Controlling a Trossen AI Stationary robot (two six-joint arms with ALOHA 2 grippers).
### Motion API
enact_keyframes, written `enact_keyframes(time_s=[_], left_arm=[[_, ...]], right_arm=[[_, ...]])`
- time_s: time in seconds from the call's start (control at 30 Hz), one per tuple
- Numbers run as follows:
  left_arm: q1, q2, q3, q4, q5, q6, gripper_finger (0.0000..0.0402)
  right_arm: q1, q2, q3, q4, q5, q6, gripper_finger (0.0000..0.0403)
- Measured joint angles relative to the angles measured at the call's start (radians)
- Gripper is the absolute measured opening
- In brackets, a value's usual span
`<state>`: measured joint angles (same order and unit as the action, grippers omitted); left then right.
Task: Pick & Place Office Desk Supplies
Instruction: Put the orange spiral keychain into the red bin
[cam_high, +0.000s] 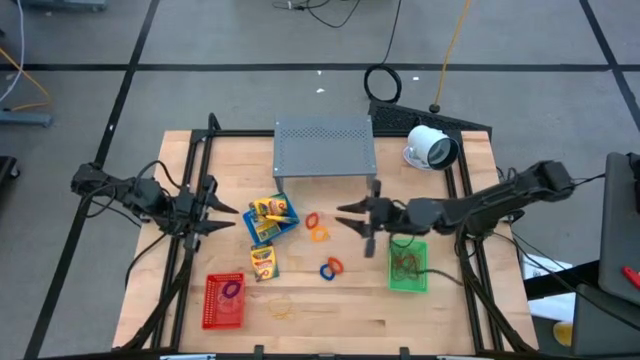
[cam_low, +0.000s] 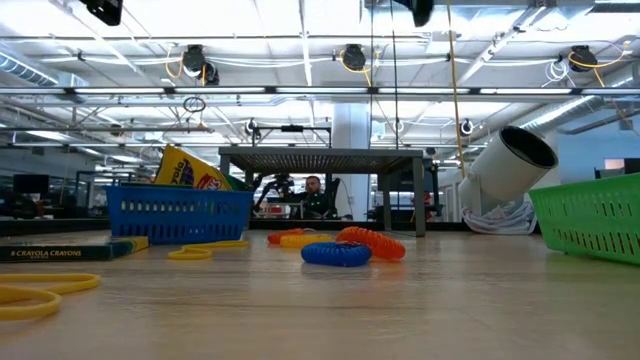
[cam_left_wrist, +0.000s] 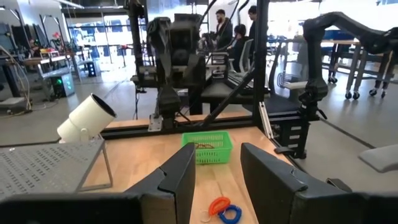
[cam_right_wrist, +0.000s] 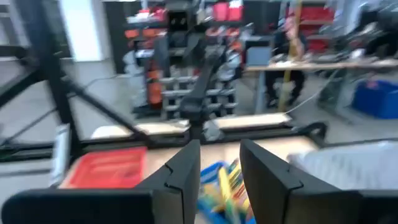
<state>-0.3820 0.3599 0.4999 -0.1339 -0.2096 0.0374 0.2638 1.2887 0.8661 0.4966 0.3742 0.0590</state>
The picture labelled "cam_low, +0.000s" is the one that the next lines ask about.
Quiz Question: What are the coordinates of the Crayola crayon box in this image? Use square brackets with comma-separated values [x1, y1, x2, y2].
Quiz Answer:
[153, 144, 251, 192]
[0, 235, 150, 263]

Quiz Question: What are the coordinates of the blue plastic basket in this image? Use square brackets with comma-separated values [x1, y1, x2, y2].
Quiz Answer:
[103, 184, 255, 245]

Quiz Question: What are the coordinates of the orange spiral coil wristband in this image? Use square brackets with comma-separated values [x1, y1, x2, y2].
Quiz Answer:
[267, 228, 306, 245]
[335, 226, 407, 261]

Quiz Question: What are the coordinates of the yellow spiral coil wristband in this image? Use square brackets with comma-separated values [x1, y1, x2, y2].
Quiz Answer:
[279, 233, 336, 249]

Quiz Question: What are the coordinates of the blue spiral coil wristband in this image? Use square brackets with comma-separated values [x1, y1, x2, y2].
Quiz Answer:
[300, 242, 373, 268]

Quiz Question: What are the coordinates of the yellow rubber band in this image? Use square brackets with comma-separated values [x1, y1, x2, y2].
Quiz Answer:
[167, 239, 250, 262]
[0, 272, 103, 323]

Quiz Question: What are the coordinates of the long ceiling light bar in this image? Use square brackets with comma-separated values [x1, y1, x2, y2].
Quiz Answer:
[0, 85, 640, 97]

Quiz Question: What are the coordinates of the white building column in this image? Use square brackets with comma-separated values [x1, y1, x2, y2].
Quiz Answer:
[331, 102, 372, 221]

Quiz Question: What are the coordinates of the grey perforated metal shelf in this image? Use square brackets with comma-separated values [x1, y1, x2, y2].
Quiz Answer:
[218, 145, 429, 238]

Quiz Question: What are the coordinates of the person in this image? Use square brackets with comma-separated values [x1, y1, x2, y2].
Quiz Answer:
[289, 174, 332, 220]

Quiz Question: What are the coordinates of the white crumpled cloth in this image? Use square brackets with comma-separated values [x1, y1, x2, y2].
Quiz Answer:
[460, 201, 539, 236]

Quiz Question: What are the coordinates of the green plastic basket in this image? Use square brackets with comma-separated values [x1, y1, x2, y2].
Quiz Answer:
[528, 173, 640, 266]

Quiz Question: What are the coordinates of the silver ventilation duct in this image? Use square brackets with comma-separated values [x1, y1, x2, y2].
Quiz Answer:
[0, 49, 60, 87]
[514, 74, 640, 135]

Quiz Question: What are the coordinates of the yellow hanging cord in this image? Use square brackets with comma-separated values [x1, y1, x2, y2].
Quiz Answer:
[444, 0, 467, 180]

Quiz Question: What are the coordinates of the black hanging cable loop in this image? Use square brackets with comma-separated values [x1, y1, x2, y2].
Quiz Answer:
[182, 95, 208, 114]

